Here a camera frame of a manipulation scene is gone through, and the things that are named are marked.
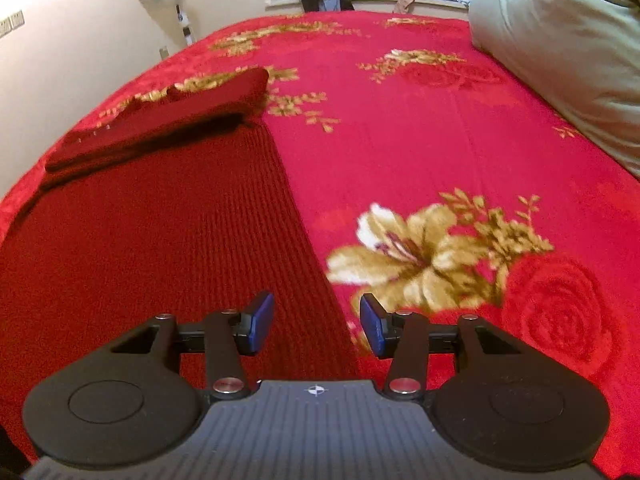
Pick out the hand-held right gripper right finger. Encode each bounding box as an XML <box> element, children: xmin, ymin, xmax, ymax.
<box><xmin>360</xmin><ymin>294</ymin><xmax>531</xmax><ymax>401</ymax></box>

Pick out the dark red knitted sweater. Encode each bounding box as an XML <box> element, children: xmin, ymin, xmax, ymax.
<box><xmin>0</xmin><ymin>67</ymin><xmax>361</xmax><ymax>461</ymax></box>

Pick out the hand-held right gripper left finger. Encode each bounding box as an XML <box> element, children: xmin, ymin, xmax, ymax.
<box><xmin>107</xmin><ymin>291</ymin><xmax>275</xmax><ymax>401</ymax></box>

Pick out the pale green pillow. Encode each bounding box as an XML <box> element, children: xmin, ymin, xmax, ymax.
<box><xmin>468</xmin><ymin>0</ymin><xmax>640</xmax><ymax>178</ymax></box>

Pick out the red floral blanket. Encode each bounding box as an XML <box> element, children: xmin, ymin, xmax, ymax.
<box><xmin>0</xmin><ymin>10</ymin><xmax>640</xmax><ymax>480</ymax></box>

